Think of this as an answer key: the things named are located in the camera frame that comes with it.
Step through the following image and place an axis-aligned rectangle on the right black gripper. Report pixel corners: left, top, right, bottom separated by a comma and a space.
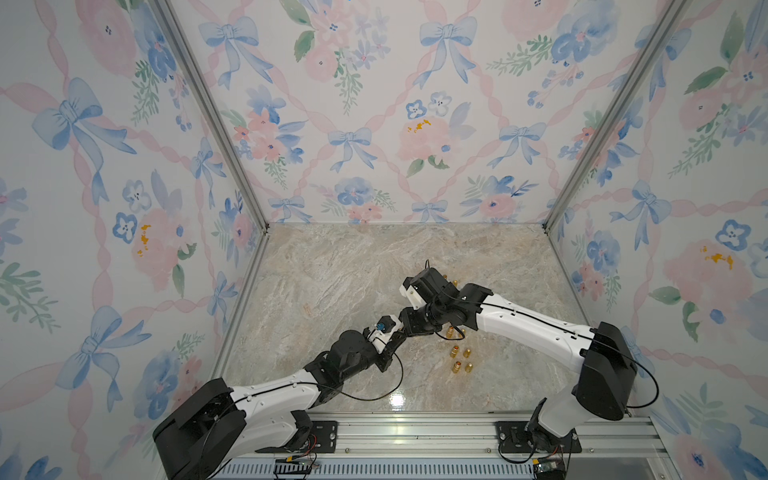
390, 302, 445, 335

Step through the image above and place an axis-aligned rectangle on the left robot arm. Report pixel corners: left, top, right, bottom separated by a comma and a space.
153, 330, 407, 479

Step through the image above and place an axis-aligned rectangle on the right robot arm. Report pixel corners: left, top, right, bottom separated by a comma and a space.
399, 284, 637, 451

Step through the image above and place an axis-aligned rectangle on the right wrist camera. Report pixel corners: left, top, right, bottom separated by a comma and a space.
399, 267, 459, 309

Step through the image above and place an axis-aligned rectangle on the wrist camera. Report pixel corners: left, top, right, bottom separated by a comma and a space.
365, 315, 403, 354
399, 267, 459, 309

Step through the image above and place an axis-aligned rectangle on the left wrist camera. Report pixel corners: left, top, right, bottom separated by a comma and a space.
365, 315, 403, 354

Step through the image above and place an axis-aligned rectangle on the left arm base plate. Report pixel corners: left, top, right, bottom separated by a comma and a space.
258, 421, 339, 454

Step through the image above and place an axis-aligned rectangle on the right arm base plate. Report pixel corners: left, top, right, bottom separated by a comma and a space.
494, 421, 582, 454

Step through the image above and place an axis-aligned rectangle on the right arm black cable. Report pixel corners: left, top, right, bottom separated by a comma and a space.
422, 259, 661, 410

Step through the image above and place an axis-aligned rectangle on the aluminium rail frame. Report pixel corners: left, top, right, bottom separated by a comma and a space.
208, 412, 681, 479

